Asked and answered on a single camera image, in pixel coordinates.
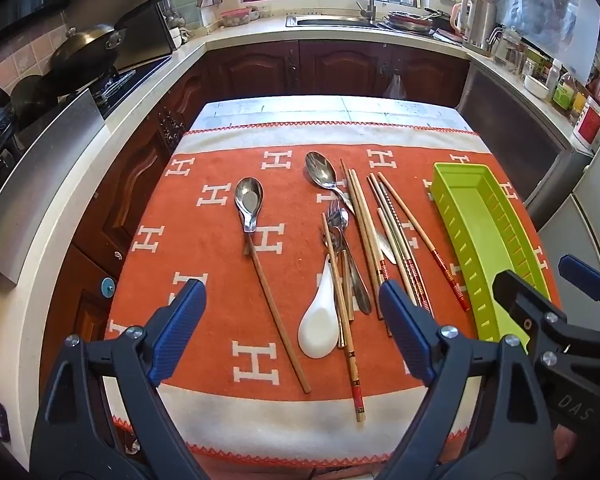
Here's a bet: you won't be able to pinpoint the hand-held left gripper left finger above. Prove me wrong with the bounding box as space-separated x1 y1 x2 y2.
30 278 208 480

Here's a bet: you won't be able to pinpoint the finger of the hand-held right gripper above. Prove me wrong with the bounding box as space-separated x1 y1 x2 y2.
492 270 568 357
558 254 600 333

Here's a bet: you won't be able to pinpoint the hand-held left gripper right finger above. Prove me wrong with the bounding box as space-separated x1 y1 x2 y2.
379 281 561 480

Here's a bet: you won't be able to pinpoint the small steel spoon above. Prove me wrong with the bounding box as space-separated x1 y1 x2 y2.
337 208 373 316

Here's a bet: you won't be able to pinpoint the red patterned chopstick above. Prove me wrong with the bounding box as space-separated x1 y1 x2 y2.
378 172 471 312

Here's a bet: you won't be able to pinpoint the wooden chopstick with patterned end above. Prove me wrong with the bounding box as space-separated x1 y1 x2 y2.
321 212 367 423

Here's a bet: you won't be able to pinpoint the pale chopstick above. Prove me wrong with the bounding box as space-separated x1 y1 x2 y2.
377 208 417 303

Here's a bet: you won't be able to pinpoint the white ceramic spoon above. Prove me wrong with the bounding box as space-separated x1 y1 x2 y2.
298 254 348 359

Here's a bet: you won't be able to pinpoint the green plastic utensil tray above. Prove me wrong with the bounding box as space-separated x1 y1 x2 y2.
428 161 551 356

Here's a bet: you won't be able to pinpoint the steel fork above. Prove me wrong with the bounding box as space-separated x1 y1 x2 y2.
326 199 356 321

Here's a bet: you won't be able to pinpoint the short-handled steel spoon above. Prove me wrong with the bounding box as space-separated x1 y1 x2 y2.
234 176 265 233

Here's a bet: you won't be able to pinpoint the large steel spoon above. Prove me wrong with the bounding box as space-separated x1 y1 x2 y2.
305 151 397 264

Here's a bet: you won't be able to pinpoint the person's right hand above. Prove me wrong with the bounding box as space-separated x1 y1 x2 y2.
555 426 579 462

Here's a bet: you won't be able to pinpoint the grey refrigerator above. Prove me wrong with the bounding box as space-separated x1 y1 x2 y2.
525 105 600 281

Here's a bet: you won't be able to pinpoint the orange patterned blanket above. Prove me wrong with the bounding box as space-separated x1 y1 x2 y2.
105 125 563 463

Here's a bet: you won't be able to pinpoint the red-labelled container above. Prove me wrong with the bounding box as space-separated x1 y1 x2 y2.
570 95 600 148

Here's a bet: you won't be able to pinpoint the grey built-in appliance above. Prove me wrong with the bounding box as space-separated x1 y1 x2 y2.
457 62 593 211

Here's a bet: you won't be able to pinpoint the green-labelled bottle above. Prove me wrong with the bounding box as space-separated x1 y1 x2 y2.
552 74 578 113

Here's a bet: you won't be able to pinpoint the white bowl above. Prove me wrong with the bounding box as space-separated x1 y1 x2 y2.
524 74 551 98

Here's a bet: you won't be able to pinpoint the steel splash guard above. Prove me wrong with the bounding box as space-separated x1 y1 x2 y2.
0 87 106 281

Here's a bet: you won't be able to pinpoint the white-capped bottle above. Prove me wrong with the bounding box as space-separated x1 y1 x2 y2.
547 59 563 101

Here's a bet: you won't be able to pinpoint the pale gridded table mat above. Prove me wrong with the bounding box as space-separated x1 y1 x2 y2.
192 95 473 133

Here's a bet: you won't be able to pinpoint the glass pitcher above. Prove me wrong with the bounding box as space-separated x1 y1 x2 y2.
487 27 523 68

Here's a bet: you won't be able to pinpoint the hanging plastic bag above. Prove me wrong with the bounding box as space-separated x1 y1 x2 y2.
382 72 408 101

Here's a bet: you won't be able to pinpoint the gas stove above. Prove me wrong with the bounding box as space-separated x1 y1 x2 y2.
90 67 136 106

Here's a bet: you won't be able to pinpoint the white kitchen countertop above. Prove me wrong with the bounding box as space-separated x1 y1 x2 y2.
0 7 598 411

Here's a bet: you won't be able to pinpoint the black cooking pot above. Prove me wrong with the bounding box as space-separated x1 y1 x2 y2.
10 75 61 126

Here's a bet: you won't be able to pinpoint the dark wooden kitchen cabinets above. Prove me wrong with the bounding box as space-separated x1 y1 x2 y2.
40 40 473 401

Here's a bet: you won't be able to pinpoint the steel electric kettle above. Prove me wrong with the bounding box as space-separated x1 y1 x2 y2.
452 0 496 51

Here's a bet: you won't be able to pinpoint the stack of dishes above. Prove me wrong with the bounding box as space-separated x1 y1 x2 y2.
385 10 436 33

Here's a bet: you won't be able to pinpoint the red-lidded food container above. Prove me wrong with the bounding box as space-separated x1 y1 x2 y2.
220 7 253 28

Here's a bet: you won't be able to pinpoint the steel sink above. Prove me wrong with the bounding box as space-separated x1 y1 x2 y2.
286 14 381 28

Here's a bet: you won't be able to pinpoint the shiny wall sheet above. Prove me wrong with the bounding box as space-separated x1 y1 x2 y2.
500 0 600 76

